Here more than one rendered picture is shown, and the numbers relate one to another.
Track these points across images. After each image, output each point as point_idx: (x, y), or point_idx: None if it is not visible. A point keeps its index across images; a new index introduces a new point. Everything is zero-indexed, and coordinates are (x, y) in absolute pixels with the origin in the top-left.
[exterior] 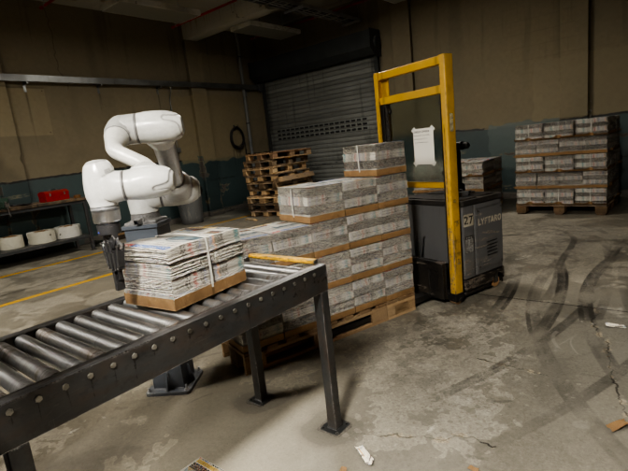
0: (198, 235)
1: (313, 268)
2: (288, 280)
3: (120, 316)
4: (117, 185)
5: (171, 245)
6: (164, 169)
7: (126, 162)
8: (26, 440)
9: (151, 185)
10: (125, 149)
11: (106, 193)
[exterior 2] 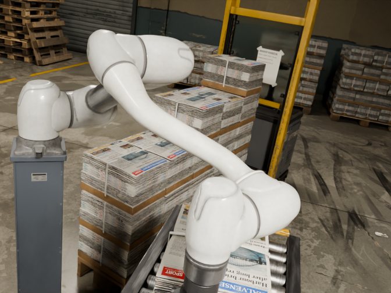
0: (258, 250)
1: (298, 247)
2: (300, 275)
3: None
4: (253, 229)
5: (256, 283)
6: (296, 193)
7: (189, 148)
8: None
9: (287, 222)
10: (182, 123)
11: (237, 244)
